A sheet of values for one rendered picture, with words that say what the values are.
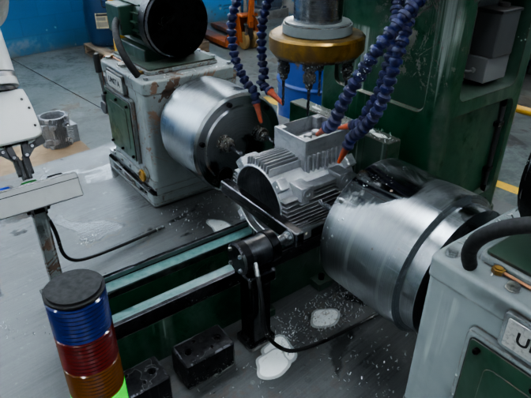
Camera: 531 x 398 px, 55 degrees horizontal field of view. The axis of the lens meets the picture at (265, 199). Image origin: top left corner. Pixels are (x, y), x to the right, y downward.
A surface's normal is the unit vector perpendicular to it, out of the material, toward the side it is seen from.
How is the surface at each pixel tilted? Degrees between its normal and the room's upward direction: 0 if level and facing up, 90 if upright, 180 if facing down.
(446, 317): 90
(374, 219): 47
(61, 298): 0
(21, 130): 61
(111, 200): 0
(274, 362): 0
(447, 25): 90
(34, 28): 90
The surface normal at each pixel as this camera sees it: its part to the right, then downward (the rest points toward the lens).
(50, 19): 0.68, 0.37
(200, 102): -0.43, -0.57
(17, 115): 0.52, -0.04
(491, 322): -0.81, 0.29
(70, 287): 0.00, -0.86
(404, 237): -0.59, -0.37
